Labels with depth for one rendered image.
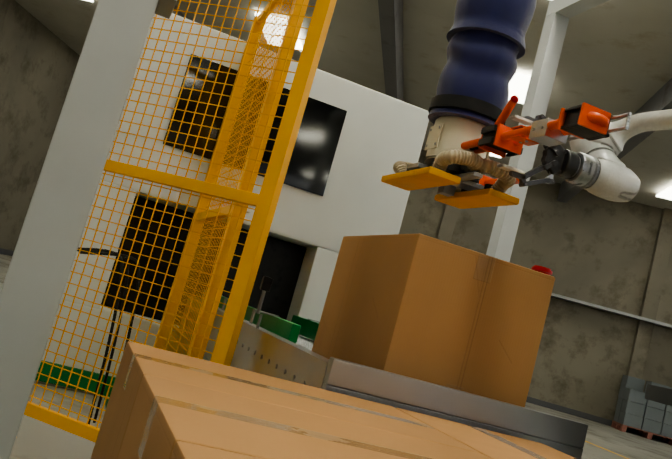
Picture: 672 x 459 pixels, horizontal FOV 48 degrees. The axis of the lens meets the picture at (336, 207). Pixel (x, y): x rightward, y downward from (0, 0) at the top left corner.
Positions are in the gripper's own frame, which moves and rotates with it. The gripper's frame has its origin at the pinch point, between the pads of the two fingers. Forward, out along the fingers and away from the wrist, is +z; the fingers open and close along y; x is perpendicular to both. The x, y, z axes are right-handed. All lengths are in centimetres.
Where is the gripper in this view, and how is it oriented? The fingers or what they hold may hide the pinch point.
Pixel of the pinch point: (509, 142)
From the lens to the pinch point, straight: 207.3
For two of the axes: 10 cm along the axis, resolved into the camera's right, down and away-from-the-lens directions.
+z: -9.0, -3.0, -3.1
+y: -2.7, 9.5, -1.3
